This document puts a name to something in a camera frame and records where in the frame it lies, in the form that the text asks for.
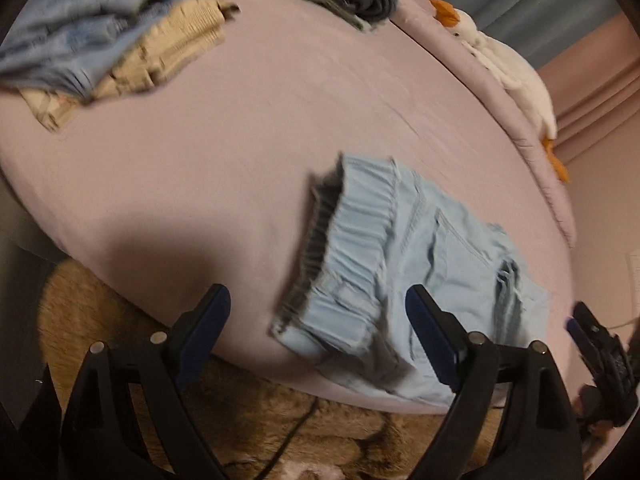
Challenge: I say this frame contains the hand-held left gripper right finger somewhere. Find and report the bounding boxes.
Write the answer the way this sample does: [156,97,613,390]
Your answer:
[406,284,583,480]

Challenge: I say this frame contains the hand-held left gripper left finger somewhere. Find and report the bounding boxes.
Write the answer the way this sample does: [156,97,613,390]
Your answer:
[60,284,232,480]

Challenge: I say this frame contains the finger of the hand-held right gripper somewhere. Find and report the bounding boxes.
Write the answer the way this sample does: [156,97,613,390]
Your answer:
[565,301,608,361]

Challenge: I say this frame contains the light blue embroidered pants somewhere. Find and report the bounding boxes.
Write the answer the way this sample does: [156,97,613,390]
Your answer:
[270,152,551,408]

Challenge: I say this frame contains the beige pants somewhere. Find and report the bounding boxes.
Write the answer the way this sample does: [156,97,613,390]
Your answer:
[17,0,241,133]

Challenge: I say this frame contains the crumpled blue denim pants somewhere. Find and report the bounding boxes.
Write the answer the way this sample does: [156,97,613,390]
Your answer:
[0,0,201,104]

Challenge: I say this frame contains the brown patterned rug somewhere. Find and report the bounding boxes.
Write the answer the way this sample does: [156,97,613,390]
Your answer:
[37,260,501,480]

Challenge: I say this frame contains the purple duvet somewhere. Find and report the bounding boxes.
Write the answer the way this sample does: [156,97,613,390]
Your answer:
[390,0,577,247]

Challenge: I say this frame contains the pink curtain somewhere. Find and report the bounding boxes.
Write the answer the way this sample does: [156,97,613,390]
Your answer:
[540,10,640,163]

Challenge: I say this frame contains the white goose plush toy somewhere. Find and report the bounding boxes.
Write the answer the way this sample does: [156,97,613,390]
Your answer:
[430,0,571,183]

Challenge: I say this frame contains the blue curtain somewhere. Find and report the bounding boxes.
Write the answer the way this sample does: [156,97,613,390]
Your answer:
[430,0,618,69]

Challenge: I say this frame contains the black cable on rug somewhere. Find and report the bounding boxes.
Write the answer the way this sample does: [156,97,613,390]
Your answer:
[250,395,322,480]

